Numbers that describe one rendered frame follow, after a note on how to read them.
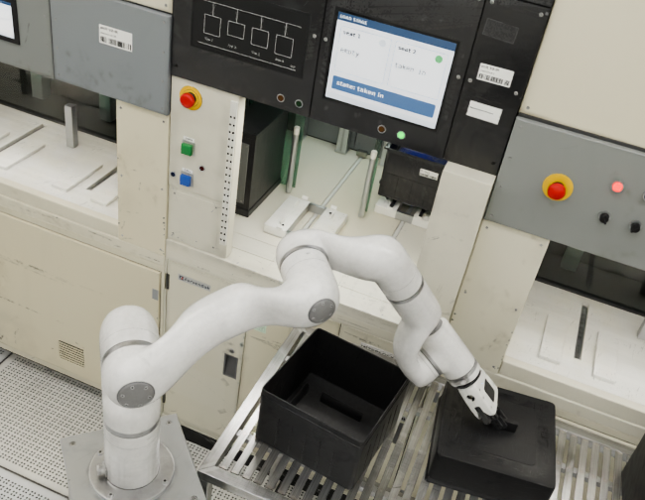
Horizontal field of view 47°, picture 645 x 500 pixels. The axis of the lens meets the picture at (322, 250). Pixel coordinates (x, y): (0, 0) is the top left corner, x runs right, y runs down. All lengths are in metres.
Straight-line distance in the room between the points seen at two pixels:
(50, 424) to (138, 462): 1.26
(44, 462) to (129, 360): 1.41
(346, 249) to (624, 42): 0.71
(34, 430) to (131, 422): 1.35
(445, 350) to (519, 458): 0.33
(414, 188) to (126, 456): 1.30
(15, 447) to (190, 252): 1.02
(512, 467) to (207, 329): 0.82
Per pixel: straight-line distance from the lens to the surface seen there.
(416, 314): 1.62
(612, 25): 1.70
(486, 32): 1.71
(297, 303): 1.42
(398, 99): 1.81
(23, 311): 2.93
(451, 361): 1.78
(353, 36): 1.79
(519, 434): 1.97
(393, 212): 2.55
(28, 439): 2.93
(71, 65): 2.23
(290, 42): 1.86
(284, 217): 2.39
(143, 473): 1.77
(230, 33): 1.92
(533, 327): 2.28
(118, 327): 1.55
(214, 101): 2.02
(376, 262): 1.49
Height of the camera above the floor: 2.23
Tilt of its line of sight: 35 degrees down
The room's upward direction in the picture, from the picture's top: 10 degrees clockwise
